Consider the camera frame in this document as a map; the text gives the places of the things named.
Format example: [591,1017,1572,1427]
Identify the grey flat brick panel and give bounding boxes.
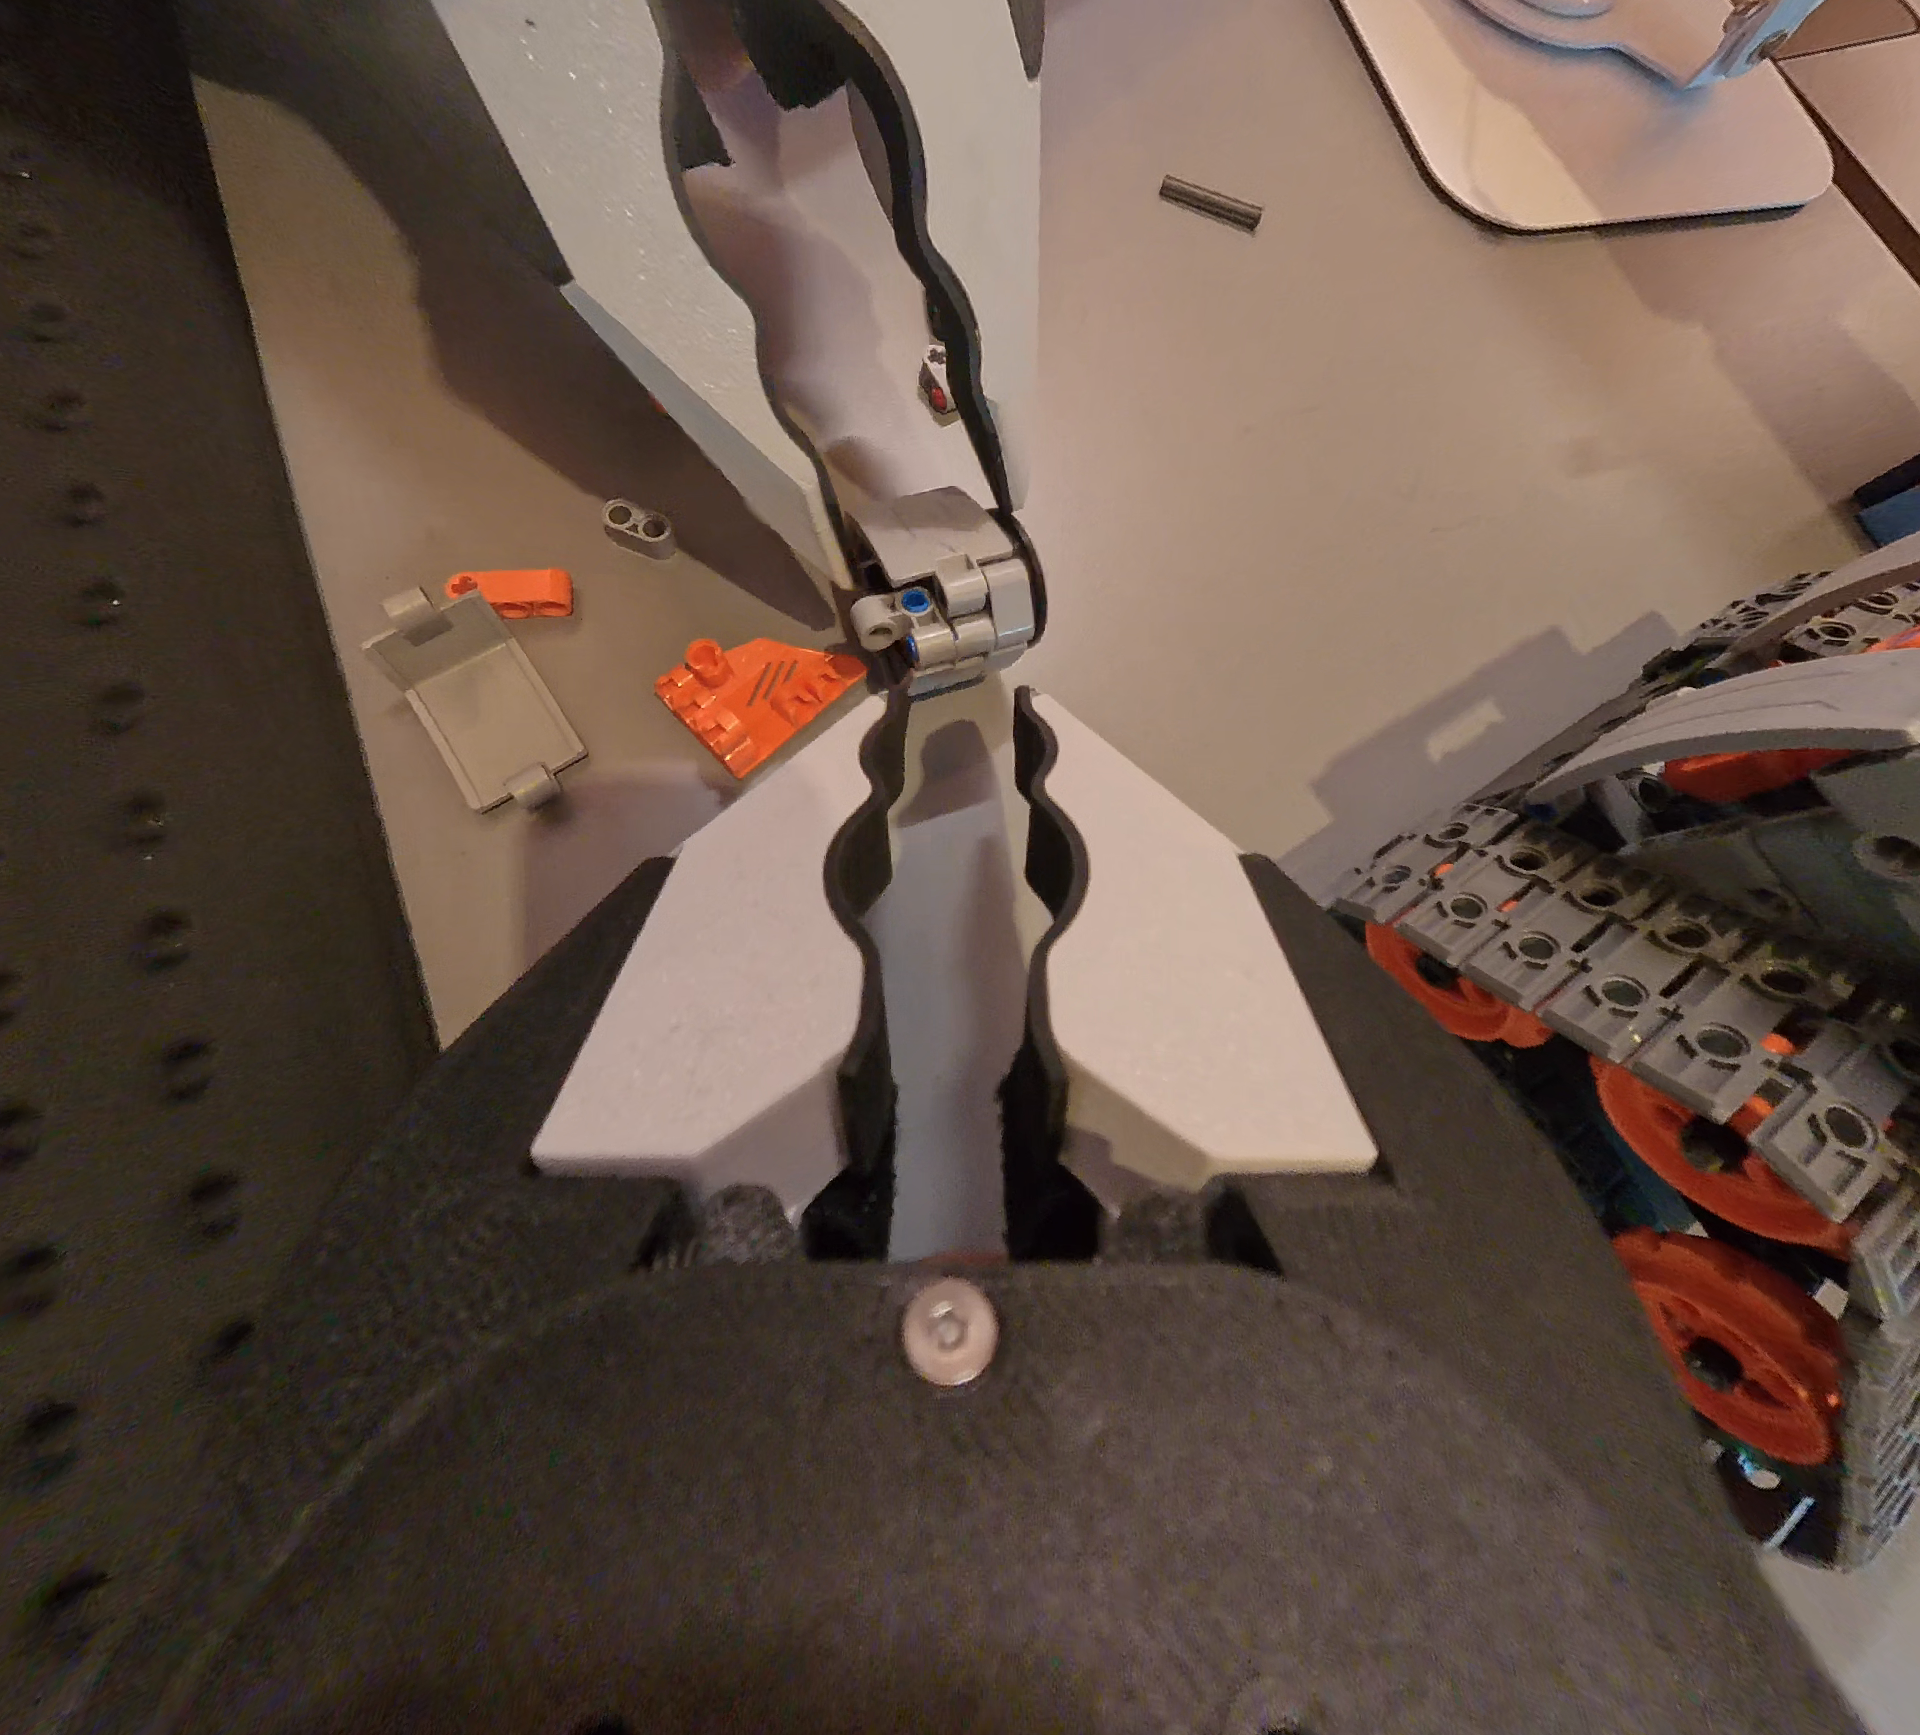
[359,588,589,819]

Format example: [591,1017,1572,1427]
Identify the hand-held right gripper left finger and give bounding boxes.
[531,690,914,1197]

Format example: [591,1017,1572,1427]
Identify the black perforated pad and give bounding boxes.
[0,0,452,1735]

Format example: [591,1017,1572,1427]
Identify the grey tracked brick vehicle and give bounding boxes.
[1326,532,1920,1575]

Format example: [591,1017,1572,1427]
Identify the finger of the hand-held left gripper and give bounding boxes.
[767,0,1050,556]
[192,0,863,594]

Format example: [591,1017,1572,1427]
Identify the grey curved brick assembly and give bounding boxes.
[831,488,1048,698]

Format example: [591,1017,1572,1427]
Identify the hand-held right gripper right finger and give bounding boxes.
[997,682,1378,1191]

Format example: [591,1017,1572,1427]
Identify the orange ribbed brick panel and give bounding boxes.
[653,638,872,769]

